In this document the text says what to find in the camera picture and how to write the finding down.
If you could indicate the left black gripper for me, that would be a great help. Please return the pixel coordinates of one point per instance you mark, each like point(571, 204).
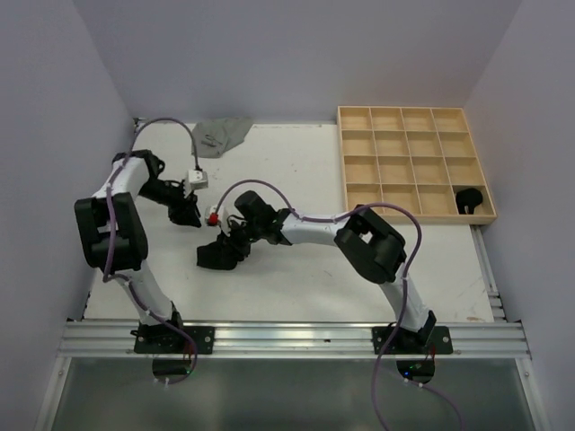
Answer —
point(186, 211)

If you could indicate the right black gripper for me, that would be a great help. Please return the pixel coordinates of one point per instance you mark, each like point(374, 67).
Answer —
point(234, 224)

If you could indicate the black striped underwear grey waistband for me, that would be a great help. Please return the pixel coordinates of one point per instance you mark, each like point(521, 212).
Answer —
point(220, 256)

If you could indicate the black underwear beige waistband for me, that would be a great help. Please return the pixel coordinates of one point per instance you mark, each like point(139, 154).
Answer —
point(467, 200)

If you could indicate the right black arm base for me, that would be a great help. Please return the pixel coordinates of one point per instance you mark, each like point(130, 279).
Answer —
point(391, 339)

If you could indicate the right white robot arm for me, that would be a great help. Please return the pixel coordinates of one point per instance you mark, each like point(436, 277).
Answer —
point(370, 245)

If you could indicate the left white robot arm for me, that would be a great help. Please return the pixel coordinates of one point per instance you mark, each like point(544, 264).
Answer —
point(113, 236)

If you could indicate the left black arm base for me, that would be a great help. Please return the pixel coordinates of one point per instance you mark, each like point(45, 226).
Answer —
point(158, 339)

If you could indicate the grey crumpled underwear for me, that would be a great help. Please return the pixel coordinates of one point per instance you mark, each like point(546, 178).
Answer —
point(214, 137)

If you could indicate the wooden compartment tray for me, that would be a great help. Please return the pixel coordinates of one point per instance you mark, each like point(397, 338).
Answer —
point(416, 158)

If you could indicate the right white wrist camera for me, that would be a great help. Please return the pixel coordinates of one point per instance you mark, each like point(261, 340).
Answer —
point(216, 216)

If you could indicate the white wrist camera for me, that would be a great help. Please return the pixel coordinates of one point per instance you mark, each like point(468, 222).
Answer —
point(195, 179)
point(216, 216)

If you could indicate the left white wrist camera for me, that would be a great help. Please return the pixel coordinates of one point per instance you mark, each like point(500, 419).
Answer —
point(195, 179)

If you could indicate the aluminium mounting rail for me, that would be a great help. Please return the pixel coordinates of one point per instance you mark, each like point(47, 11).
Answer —
point(302, 340)

